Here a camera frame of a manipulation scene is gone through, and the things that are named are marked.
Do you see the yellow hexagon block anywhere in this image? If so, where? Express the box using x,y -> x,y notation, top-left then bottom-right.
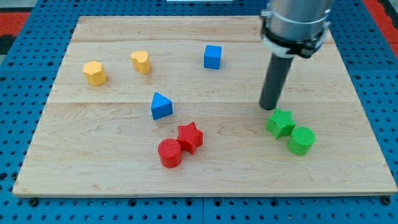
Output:
83,60 -> 107,86

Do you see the light wooden board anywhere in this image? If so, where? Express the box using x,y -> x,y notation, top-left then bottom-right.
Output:
13,16 -> 397,198

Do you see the red star block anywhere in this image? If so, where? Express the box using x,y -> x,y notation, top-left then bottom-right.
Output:
177,122 -> 203,155

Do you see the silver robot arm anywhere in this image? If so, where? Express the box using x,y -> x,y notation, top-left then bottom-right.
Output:
260,0 -> 333,58

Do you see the blue cube block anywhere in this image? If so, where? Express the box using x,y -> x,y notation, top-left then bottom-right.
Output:
203,45 -> 222,70

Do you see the green cylinder block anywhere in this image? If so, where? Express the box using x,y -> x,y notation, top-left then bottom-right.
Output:
288,126 -> 316,156

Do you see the dark grey cylindrical pointer rod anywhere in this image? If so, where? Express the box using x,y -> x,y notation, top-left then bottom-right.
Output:
259,54 -> 294,110

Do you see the blue triangular prism block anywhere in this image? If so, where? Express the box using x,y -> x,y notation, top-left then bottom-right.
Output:
150,92 -> 174,120

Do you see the yellow heart block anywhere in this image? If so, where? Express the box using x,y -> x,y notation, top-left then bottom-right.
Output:
130,50 -> 151,75

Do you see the red cylinder block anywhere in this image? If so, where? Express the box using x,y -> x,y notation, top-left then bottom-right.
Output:
158,139 -> 182,168

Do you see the green star block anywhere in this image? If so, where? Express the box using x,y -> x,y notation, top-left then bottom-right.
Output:
265,108 -> 296,139

